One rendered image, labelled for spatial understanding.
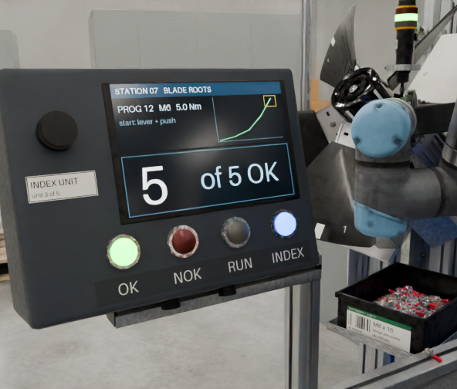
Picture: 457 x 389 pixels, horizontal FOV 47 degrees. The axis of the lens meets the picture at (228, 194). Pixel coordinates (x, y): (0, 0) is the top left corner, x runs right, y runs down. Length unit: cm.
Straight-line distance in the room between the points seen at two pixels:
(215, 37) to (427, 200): 600
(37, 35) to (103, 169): 1273
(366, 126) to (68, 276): 46
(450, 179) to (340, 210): 34
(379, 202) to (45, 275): 49
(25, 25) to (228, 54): 724
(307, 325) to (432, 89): 103
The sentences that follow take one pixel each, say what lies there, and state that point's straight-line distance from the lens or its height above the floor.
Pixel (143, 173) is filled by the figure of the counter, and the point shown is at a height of 117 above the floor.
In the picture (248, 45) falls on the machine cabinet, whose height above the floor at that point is 165.
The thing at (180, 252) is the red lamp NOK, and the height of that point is 111.
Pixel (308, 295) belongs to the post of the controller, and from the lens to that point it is 61.
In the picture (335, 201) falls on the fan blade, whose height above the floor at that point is 100.
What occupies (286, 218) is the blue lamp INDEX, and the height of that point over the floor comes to 112.
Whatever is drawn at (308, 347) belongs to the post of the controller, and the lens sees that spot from 64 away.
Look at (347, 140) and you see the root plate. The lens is 119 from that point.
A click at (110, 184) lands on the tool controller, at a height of 117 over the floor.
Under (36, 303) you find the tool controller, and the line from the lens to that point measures 40.
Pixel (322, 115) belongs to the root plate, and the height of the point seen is 116.
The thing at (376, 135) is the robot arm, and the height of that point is 117.
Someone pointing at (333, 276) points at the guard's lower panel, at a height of 32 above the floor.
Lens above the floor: 124
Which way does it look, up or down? 12 degrees down
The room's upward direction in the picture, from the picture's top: 1 degrees counter-clockwise
